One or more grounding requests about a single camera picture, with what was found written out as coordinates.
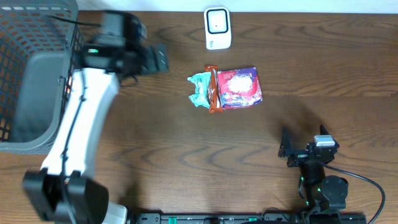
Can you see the red snack bar wrapper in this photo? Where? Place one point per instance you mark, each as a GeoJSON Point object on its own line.
{"type": "Point", "coordinates": [213, 91]}

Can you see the grey plastic mesh basket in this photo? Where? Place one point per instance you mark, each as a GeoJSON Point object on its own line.
{"type": "Point", "coordinates": [39, 45]}

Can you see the white barcode scanner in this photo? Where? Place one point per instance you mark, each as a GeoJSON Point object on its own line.
{"type": "Point", "coordinates": [217, 28]}

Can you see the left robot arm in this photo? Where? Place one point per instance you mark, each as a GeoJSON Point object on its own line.
{"type": "Point", "coordinates": [64, 190]}

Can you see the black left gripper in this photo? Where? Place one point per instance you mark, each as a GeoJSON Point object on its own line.
{"type": "Point", "coordinates": [149, 62]}

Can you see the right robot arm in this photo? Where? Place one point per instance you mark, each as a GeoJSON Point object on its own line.
{"type": "Point", "coordinates": [325, 194]}

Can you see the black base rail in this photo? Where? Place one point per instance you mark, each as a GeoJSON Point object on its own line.
{"type": "Point", "coordinates": [157, 218]}

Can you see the red purple pad packet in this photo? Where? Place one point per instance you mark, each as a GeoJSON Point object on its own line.
{"type": "Point", "coordinates": [239, 88]}

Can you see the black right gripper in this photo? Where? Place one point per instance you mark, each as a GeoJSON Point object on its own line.
{"type": "Point", "coordinates": [300, 156]}

